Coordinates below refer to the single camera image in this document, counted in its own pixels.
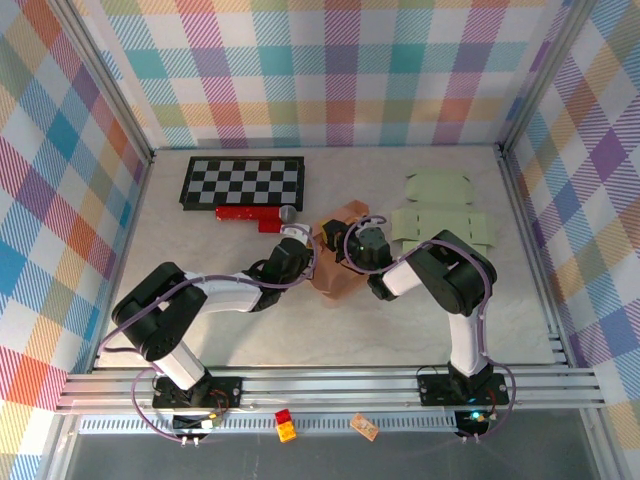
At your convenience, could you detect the pink paper box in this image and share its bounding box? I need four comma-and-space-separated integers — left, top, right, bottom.
309, 199, 374, 311

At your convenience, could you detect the green paper box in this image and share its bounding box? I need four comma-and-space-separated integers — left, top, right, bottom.
389, 169, 496, 251

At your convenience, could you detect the red toy brick block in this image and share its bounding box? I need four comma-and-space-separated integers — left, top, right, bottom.
214, 205, 284, 235

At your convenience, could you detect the black and white chessboard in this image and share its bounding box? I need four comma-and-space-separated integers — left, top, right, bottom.
178, 155, 306, 212

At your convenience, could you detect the red and yellow toy brick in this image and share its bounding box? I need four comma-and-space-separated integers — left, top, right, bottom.
274, 408, 297, 444

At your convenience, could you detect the small orange wooden tag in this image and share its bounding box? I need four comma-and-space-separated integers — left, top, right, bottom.
350, 412, 379, 442

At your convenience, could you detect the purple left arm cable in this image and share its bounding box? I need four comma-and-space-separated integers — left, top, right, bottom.
99, 227, 317, 444

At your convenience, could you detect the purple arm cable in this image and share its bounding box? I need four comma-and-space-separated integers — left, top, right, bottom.
343, 214, 516, 444
99, 227, 317, 444

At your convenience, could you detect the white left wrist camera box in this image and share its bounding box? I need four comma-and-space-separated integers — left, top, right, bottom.
279, 224, 314, 246

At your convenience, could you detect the aluminium frame rail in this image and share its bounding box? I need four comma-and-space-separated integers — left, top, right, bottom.
54, 367, 609, 415

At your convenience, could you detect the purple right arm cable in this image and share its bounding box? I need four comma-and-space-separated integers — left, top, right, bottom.
343, 214, 516, 444

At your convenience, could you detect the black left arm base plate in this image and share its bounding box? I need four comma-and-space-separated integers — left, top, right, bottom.
152, 375, 244, 409

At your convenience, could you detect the aluminium side rail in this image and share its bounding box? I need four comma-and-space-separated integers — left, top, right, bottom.
89, 149, 156, 374
497, 144, 574, 369

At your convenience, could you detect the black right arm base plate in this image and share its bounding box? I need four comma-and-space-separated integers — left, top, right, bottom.
417, 372, 510, 407

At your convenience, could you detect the slotted grey cable duct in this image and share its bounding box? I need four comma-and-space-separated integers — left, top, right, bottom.
78, 414, 461, 435

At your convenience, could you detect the aluminium corner post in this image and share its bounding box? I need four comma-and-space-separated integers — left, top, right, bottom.
49, 0, 154, 166
497, 0, 601, 156

